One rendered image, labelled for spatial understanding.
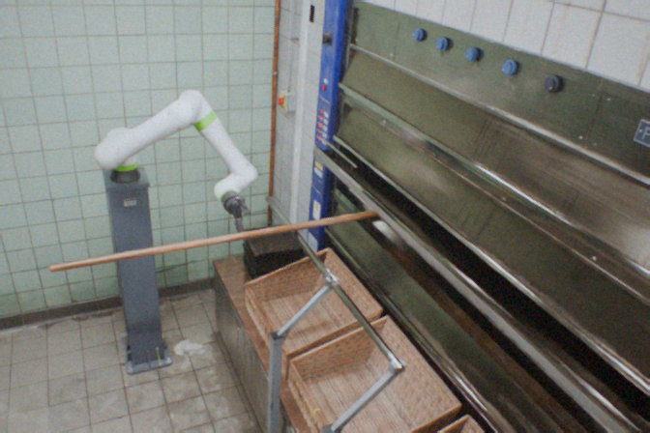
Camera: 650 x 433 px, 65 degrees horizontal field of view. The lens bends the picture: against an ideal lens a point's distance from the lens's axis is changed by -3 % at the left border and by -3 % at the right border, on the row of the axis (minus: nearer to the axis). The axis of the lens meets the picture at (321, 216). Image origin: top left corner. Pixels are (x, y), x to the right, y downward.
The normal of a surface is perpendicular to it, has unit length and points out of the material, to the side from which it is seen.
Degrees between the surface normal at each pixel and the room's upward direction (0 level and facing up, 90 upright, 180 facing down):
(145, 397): 0
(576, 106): 90
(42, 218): 90
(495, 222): 70
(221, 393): 0
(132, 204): 90
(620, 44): 90
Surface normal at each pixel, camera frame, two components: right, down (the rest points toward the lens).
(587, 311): -0.82, -0.17
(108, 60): 0.42, 0.47
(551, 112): -0.90, 0.14
